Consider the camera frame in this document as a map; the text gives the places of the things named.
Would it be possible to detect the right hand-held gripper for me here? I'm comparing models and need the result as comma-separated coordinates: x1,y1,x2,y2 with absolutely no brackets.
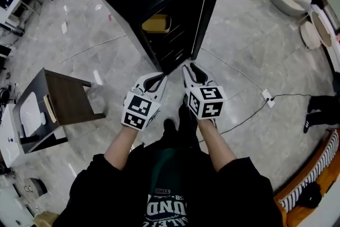
181,62,227,121

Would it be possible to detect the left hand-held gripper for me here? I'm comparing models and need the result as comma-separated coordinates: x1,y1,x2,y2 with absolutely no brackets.
121,72,168,131

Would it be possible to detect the yellow plastic container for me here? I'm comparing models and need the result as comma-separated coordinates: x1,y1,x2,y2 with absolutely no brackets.
141,14,172,34

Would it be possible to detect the person's left forearm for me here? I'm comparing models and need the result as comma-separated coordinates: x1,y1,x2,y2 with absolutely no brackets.
104,124,140,171

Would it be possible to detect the person's right forearm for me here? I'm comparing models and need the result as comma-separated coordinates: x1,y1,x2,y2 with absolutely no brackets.
197,117,238,173

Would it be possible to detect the person's left leg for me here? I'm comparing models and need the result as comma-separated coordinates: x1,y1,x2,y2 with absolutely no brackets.
163,118,177,142

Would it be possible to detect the person's leg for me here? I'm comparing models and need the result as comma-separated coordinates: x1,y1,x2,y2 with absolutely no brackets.
163,118,177,142
177,103,200,147

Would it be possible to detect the person's right leg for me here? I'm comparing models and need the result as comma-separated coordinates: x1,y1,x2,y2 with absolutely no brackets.
177,103,200,147

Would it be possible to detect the white power strip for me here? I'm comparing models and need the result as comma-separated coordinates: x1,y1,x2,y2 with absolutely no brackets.
261,89,276,109

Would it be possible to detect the dark wooden side table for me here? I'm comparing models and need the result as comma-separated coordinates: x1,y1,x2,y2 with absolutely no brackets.
12,67,107,154

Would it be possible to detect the beige flat tray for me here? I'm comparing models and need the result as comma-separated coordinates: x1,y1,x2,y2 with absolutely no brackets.
42,95,58,124

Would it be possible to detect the round white side table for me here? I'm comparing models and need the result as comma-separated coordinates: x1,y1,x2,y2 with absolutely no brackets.
300,21,321,51

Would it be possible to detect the person's black and green top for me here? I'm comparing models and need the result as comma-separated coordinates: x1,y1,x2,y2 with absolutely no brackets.
52,140,284,227

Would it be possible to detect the white sink basin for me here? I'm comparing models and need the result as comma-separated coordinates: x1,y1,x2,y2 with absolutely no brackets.
19,91,46,139

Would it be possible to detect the round beige side table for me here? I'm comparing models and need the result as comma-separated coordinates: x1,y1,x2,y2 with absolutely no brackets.
310,11,333,48

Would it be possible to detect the black faucet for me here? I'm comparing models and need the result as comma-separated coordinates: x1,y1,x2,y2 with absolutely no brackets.
19,124,37,145

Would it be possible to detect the striped cushion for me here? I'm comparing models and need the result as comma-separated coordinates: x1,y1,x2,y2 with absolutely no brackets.
278,129,340,213

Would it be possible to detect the white cabinet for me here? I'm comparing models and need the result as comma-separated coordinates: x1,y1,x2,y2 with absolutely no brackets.
0,103,27,168

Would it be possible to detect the dark grey round device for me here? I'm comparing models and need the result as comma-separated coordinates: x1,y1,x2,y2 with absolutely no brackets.
23,177,49,198

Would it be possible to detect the black bag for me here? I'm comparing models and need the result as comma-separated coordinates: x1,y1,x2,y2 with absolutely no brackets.
294,181,325,209

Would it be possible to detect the white table with black sign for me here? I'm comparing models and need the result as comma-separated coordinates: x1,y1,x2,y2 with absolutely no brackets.
0,0,27,27

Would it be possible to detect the orange striped sofa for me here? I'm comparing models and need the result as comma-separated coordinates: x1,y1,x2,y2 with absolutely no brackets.
273,129,340,227

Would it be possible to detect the white power cable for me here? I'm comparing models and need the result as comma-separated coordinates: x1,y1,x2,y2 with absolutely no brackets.
200,47,267,93

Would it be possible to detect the black cable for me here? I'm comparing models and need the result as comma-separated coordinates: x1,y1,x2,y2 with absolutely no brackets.
198,93,313,143

